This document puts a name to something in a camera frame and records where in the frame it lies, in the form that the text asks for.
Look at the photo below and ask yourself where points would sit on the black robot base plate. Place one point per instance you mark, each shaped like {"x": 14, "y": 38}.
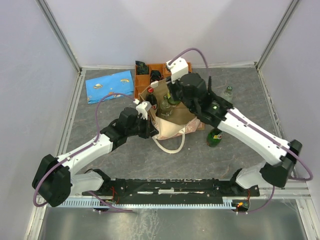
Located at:
{"x": 173, "y": 191}

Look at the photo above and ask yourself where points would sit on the burlap canvas tote bag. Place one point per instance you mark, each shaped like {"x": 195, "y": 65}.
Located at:
{"x": 179, "y": 123}

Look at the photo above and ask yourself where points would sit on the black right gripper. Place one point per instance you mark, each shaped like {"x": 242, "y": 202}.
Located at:
{"x": 172, "y": 87}

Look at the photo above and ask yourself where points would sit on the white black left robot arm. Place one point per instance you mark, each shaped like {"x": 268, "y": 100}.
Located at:
{"x": 56, "y": 179}

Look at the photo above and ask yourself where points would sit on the small green glass bottle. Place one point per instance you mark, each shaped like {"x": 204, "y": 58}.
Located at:
{"x": 171, "y": 101}

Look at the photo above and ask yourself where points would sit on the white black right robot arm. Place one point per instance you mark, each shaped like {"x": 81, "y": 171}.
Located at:
{"x": 280, "y": 156}

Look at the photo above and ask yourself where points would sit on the red cap cola bottle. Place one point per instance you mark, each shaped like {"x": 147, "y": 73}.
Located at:
{"x": 152, "y": 98}

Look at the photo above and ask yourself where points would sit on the dark patterned packet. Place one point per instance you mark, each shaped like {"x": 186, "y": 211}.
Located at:
{"x": 141, "y": 68}

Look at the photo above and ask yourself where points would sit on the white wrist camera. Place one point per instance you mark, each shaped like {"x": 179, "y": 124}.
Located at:
{"x": 178, "y": 69}
{"x": 142, "y": 107}

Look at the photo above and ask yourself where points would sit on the clear glass bottle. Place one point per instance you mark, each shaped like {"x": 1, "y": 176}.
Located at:
{"x": 166, "y": 109}
{"x": 227, "y": 94}

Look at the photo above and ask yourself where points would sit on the dark green yellow-label bottle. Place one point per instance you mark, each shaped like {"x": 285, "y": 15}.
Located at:
{"x": 214, "y": 137}

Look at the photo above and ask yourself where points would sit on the blue patterned cloth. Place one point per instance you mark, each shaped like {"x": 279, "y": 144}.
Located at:
{"x": 99, "y": 87}

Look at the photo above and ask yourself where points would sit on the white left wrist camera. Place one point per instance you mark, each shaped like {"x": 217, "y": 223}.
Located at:
{"x": 142, "y": 107}

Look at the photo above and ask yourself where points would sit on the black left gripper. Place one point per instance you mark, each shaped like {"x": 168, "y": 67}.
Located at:
{"x": 150, "y": 131}

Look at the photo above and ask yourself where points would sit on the orange wooden compartment tray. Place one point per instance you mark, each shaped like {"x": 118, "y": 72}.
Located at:
{"x": 157, "y": 72}

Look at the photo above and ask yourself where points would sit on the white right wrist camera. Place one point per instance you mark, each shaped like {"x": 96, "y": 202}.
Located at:
{"x": 178, "y": 69}

